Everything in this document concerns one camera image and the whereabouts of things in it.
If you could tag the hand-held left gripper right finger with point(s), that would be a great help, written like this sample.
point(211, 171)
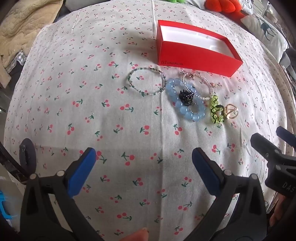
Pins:
point(205, 171)

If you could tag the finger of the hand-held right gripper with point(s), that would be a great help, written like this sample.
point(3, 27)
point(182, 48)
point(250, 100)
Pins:
point(263, 146)
point(285, 135)

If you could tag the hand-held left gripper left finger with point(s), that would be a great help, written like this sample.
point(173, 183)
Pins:
point(81, 171)

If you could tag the gold heart clip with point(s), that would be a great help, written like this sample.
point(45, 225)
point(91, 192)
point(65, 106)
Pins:
point(229, 111)

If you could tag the black hair claw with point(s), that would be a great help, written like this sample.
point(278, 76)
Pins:
point(185, 96)

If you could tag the red cardboard box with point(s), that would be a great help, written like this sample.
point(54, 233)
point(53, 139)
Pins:
point(196, 55)

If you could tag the person's right hand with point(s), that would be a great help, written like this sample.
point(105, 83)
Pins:
point(278, 208)

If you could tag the person's left hand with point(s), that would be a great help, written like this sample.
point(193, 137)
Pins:
point(136, 235)

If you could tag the dark oval clip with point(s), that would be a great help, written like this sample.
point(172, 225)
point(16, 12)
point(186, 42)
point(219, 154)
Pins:
point(27, 155)

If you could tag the cherry print bedsheet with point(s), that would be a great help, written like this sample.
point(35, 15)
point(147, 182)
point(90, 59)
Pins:
point(92, 115)

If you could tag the grey clothes pile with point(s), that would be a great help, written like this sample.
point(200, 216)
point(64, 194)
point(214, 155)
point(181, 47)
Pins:
point(286, 60)

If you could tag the blue plastic object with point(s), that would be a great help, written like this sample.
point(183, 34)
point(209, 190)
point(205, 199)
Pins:
point(4, 206)

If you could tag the white deer print pillow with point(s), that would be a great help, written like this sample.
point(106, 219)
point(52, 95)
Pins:
point(266, 32)

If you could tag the small orange pumpkin plush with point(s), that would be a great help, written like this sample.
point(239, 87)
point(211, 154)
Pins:
point(238, 14)

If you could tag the large orange pumpkin plush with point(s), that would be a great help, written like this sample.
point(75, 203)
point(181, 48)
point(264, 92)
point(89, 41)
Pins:
point(219, 4)

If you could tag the beige quilted blanket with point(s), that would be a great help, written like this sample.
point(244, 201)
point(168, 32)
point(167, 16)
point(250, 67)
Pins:
point(20, 25)

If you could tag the green tree plush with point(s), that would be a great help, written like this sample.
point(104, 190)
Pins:
point(175, 1)

